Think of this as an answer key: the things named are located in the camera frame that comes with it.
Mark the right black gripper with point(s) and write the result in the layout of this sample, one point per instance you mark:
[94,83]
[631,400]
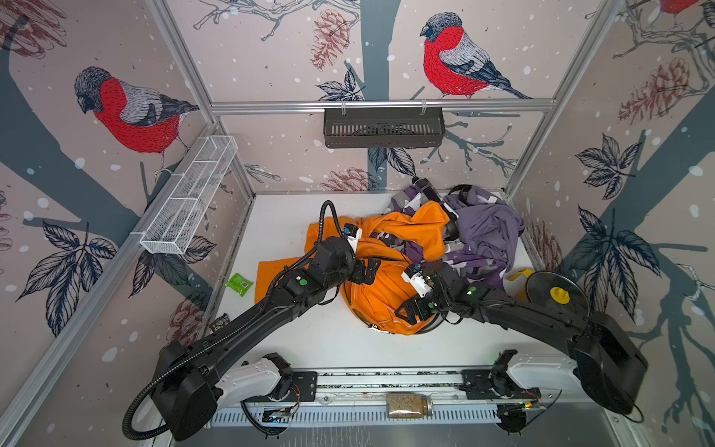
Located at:
[409,317]

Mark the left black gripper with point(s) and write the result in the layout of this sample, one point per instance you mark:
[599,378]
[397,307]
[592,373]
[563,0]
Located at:
[359,277]

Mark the orange trousers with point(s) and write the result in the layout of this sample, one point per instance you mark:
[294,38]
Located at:
[391,262]

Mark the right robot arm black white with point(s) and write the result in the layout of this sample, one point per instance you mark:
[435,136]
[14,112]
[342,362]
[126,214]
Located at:
[608,365]

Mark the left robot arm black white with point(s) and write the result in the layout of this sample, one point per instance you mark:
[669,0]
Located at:
[192,383]

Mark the purple camouflage trousers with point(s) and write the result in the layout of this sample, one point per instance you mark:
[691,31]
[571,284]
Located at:
[470,229]

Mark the jar of grains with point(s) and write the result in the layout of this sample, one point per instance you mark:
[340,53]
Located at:
[408,406]

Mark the plain purple garment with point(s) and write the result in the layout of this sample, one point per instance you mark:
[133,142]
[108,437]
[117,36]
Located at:
[488,232]

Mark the yellow object beside spool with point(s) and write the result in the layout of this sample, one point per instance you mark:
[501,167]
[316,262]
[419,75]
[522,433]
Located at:
[515,284]

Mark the small green packet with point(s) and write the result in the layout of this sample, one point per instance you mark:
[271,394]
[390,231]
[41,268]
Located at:
[239,284]

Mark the black spool yellow hub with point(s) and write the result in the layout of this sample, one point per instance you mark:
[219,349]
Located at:
[556,292]

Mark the black perforated metal shelf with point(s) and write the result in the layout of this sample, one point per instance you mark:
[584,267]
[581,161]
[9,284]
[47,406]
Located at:
[419,127]

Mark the dark candy packet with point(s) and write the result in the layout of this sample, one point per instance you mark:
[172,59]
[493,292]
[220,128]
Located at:
[219,323]

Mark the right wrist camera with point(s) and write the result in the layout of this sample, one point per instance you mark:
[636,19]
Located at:
[413,275]

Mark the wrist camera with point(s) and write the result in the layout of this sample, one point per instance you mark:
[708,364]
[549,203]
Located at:
[353,234]
[413,275]

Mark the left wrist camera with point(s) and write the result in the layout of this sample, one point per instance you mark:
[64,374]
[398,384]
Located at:
[353,234]

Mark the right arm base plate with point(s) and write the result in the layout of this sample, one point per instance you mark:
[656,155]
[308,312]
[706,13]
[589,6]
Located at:
[488,385]

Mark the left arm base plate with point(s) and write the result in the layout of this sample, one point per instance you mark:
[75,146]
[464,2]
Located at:
[299,387]

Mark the white wire mesh basket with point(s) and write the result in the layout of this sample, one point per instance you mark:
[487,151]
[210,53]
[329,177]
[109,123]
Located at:
[179,218]

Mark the horizontal aluminium frame bar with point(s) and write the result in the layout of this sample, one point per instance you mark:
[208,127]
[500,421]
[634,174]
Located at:
[283,108]

